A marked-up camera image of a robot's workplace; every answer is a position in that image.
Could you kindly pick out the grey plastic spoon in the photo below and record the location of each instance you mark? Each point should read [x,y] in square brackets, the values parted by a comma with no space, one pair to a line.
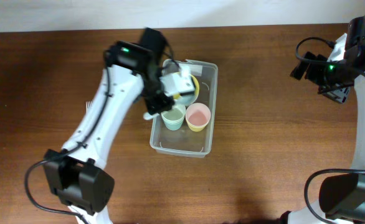
[148,116]

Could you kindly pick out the white label on bin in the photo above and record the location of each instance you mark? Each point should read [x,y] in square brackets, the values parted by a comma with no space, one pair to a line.
[195,70]

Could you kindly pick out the yellow plastic cup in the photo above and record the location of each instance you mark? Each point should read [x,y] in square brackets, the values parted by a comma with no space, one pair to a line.
[196,128]

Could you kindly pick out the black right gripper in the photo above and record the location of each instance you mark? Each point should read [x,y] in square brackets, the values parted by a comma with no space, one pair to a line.
[317,62]

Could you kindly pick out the pink plastic cup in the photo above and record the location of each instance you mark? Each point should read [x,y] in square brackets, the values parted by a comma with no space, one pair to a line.
[198,114]

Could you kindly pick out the yellow plastic bowl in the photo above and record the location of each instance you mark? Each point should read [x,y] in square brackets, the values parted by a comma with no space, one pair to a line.
[187,100]

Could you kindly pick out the green plastic cup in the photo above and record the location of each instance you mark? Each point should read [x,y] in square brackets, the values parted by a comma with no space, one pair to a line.
[174,125]

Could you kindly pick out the grey plastic fork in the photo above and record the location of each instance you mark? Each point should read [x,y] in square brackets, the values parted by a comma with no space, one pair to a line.
[88,105]

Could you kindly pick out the white plastic cup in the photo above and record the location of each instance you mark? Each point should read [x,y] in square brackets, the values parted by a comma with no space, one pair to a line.
[175,115]

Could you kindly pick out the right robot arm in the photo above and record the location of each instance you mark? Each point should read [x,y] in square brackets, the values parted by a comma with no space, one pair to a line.
[337,195]

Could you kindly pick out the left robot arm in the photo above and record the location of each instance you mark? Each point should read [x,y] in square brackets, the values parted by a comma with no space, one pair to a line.
[76,173]

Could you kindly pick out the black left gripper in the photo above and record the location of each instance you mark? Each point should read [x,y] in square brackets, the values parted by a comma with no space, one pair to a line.
[154,105]

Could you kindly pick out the clear plastic storage bin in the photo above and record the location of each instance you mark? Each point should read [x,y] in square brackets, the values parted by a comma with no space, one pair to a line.
[184,142]

